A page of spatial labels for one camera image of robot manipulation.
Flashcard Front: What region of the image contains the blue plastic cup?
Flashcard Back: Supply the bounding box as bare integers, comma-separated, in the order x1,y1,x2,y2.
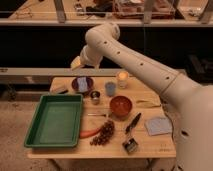
105,82,116,97

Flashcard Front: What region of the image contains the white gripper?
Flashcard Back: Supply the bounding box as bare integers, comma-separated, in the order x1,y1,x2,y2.
70,45,103,70

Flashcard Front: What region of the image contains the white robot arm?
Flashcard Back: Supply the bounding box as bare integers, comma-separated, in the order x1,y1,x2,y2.
71,23,213,171

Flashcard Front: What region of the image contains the small metal cup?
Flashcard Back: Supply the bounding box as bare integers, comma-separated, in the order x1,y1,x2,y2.
90,91,100,105

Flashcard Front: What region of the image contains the wooden table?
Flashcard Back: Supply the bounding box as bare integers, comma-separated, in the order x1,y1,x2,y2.
28,77,176,159

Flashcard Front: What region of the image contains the grey cloth square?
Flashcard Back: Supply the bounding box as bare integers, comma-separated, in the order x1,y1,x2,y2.
145,117,173,136

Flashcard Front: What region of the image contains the bunch of red grapes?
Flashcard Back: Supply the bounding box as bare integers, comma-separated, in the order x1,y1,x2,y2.
90,120,115,145

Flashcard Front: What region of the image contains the dark purple plate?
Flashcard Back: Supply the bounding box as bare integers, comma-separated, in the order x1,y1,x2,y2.
71,76,94,95

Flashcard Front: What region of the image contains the blue sponge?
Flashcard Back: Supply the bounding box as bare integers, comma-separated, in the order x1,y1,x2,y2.
77,77,88,92

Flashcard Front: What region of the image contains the glowing candle glass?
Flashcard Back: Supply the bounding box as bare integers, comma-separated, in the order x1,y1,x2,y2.
116,71,129,88

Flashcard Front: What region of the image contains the orange carrot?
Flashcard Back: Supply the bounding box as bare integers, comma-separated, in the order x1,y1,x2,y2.
79,128,101,139

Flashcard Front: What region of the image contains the yellow banana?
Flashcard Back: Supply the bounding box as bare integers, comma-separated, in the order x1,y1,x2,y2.
136,100,161,108

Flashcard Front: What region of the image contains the green plastic tray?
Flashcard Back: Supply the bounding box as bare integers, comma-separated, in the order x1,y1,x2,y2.
24,95,83,148

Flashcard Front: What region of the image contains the grey block eraser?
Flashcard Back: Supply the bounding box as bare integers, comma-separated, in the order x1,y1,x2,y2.
53,86,68,94

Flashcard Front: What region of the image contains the black handled brush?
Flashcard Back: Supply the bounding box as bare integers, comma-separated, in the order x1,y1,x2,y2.
125,113,141,134

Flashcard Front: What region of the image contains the orange bowl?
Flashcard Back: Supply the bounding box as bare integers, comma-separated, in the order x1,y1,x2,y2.
109,96,132,117

